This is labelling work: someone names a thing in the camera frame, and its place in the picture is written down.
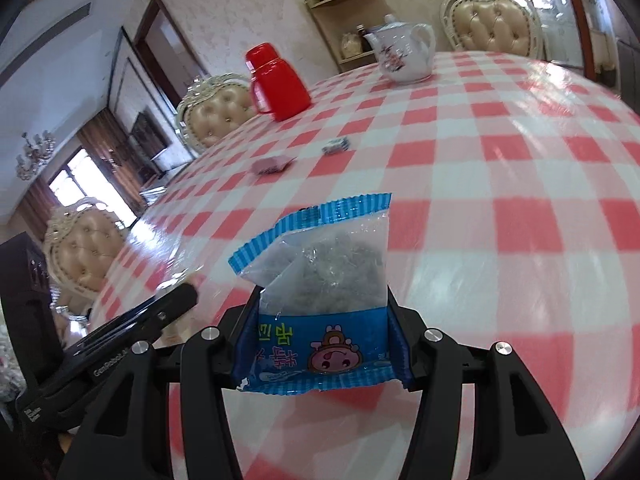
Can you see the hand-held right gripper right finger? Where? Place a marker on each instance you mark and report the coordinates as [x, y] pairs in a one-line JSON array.
[[402, 355]]

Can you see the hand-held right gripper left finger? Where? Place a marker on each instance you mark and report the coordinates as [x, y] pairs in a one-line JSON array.
[[240, 355]]

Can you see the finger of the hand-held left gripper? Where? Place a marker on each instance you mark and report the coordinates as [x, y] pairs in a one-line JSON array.
[[150, 310]]

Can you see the blue-edged clear snack packet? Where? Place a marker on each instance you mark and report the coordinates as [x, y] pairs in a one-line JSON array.
[[325, 270]]

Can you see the small blue white snack packet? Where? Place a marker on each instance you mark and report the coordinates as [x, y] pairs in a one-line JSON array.
[[336, 146]]

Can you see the beige tufted ornate chair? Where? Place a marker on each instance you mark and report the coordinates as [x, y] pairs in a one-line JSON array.
[[85, 255], [215, 115], [492, 25]]

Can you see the red white checked tablecloth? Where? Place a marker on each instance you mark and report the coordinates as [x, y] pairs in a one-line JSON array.
[[475, 210]]

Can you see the crystal chandelier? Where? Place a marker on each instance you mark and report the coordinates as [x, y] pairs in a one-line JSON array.
[[35, 157]]

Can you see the brown curtain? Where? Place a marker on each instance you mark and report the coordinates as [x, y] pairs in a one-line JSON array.
[[110, 150]]

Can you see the flat screen television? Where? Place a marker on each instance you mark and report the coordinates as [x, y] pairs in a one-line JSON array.
[[150, 135]]

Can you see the pink snack packet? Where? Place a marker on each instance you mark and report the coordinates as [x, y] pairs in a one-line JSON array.
[[272, 165]]

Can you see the red thermos jug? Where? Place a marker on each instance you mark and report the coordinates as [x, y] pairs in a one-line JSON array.
[[280, 85]]

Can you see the white floral teapot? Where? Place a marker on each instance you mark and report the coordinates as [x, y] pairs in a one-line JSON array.
[[400, 55]]

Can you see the clear bag of beige food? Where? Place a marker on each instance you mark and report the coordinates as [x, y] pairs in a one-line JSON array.
[[351, 46]]

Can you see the brown bottle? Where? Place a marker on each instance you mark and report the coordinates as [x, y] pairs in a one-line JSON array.
[[361, 31]]

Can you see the wood framed glass door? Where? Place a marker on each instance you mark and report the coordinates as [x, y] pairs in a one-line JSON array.
[[565, 10]]

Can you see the brown wooden door frame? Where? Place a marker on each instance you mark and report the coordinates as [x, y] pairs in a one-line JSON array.
[[145, 35]]

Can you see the wooden wall shelf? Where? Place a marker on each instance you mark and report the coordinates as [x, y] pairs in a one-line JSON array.
[[325, 20]]

